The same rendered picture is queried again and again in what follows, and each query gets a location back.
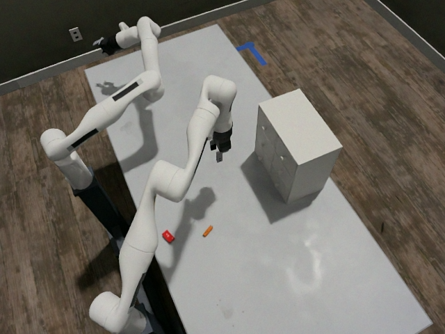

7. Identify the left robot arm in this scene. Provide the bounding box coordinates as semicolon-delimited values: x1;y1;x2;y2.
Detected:
40;17;165;189

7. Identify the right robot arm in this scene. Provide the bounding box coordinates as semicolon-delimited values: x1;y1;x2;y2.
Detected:
89;75;237;334

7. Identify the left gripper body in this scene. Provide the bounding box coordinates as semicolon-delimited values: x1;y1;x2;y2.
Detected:
99;22;132;56

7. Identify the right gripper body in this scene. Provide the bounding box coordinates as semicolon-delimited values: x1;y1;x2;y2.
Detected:
207;116;233;152

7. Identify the orange aa battery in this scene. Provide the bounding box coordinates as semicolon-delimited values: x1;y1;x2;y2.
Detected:
203;225;213;236

